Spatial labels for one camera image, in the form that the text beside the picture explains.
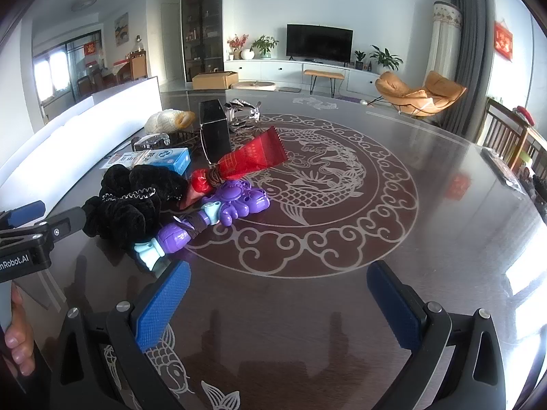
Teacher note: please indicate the round ceiling lamp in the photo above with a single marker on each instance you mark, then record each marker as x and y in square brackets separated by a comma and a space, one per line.
[83, 3]

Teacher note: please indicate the red flower plant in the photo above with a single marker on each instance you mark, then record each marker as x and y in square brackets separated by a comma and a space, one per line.
[236, 45]

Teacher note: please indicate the person's left hand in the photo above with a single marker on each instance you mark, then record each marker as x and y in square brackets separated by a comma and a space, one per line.
[21, 341]

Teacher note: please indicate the clear plastic glasses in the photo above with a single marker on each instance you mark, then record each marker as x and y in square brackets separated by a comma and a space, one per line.
[151, 140]

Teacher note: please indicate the purple toy robot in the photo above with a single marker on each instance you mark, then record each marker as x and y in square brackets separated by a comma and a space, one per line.
[233, 198]

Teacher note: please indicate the white television cabinet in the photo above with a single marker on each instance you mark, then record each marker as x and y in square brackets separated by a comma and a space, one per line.
[273, 70]

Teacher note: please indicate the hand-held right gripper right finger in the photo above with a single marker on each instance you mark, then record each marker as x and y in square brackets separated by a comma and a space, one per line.
[395, 307]

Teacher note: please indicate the black plastic packet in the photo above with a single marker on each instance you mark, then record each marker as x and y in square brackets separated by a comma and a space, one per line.
[502, 171]

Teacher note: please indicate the large leafy potted plant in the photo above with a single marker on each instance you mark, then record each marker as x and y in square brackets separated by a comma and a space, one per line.
[386, 59]

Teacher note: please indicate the black television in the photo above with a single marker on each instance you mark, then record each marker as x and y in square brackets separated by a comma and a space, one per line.
[319, 42]

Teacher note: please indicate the wooden sideboard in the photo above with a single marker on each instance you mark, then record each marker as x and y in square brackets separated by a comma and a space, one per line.
[138, 65]

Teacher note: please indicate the silver claw hair clip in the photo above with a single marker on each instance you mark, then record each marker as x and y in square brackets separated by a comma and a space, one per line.
[243, 115]

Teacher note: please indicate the wooden chair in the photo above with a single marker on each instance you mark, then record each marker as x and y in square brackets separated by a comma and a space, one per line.
[504, 132]

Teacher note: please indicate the dark display cabinet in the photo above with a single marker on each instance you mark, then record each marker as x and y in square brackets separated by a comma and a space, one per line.
[201, 21]

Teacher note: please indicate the framed wall painting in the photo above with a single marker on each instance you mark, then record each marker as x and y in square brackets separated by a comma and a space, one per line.
[122, 27]

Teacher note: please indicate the red wall hanging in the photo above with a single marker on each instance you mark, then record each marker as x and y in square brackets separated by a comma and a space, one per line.
[503, 42]

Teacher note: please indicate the cardboard box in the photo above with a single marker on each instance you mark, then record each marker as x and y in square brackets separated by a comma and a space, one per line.
[213, 80]

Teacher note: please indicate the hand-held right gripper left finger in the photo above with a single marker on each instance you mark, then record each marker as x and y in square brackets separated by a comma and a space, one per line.
[160, 307]

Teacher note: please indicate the green potted plant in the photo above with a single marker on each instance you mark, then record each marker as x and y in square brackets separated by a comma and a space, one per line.
[265, 46]

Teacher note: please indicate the white standing air conditioner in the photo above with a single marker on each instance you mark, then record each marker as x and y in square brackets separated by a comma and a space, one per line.
[445, 38]

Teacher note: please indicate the blue and white box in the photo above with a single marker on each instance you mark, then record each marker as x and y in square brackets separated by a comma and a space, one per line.
[169, 160]

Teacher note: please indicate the paper leaflet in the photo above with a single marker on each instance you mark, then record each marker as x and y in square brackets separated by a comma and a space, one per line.
[117, 160]

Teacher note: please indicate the large white storage box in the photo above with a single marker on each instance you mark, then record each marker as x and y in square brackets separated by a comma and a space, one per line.
[85, 136]

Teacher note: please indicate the red snack packet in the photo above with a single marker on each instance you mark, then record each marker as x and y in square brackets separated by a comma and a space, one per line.
[256, 153]

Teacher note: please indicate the beige oval mat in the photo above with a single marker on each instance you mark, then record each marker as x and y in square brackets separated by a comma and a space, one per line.
[255, 86]

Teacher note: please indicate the black box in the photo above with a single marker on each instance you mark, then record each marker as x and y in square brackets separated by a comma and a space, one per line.
[215, 132]

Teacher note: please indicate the orange lounge chair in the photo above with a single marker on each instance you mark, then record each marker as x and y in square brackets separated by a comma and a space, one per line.
[410, 94]

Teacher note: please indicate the grey curtain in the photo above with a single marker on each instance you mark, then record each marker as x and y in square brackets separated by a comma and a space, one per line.
[468, 51]

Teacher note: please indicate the small potted plant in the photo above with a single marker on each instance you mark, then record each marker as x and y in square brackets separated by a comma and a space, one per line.
[360, 59]

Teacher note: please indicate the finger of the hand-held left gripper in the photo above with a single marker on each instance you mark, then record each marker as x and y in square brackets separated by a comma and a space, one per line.
[68, 222]
[25, 214]

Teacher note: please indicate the wooden bench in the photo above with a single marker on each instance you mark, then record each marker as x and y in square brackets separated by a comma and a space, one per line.
[324, 74]

